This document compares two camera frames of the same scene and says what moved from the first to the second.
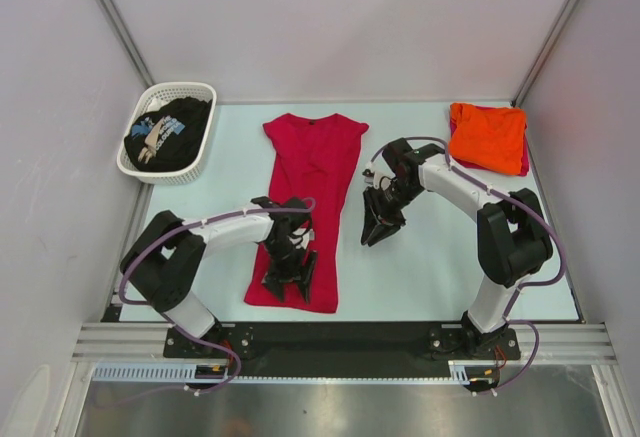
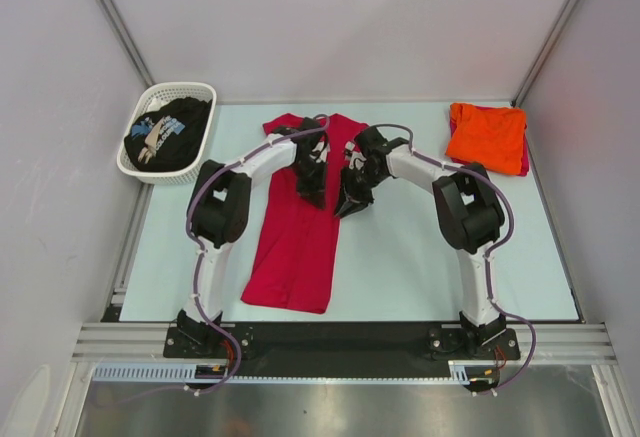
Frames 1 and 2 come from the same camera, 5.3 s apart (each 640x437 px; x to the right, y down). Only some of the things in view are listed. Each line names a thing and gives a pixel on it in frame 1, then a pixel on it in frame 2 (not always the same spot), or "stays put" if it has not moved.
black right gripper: (376, 213) -> (351, 200)
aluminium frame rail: (562, 344) stays put
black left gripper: (280, 276) -> (313, 193)
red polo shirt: (318, 160) stays put
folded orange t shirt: (488, 137) stays put
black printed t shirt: (168, 137) stays put
